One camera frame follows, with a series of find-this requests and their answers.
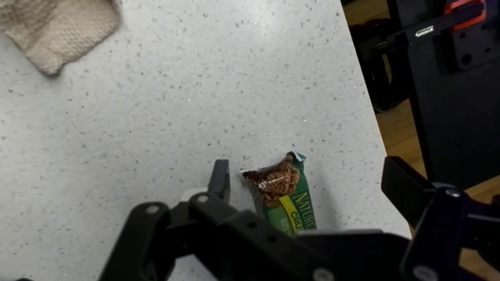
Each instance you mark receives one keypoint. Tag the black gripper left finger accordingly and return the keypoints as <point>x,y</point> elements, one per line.
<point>150,234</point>

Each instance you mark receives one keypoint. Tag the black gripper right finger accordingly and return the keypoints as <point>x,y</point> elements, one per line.
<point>438,224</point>

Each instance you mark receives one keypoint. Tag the green granola bar packet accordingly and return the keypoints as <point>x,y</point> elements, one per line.
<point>283,195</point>

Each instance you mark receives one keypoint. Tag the orange black bar clamp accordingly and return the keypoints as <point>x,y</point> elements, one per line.
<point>463,10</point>

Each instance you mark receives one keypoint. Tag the beige crumpled cloth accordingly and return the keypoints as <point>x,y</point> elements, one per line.
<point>56,28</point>

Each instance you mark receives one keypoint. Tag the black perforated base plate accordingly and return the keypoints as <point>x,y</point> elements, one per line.
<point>481,47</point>

